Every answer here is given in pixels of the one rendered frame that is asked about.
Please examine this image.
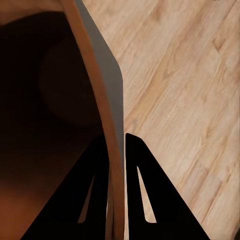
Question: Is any trash can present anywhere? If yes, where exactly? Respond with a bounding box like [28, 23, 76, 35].
[0, 0, 125, 240]

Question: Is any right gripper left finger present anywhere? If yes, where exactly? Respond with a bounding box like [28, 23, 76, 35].
[20, 135, 109, 240]

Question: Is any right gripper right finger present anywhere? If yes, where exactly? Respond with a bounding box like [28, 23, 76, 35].
[126, 133, 210, 240]

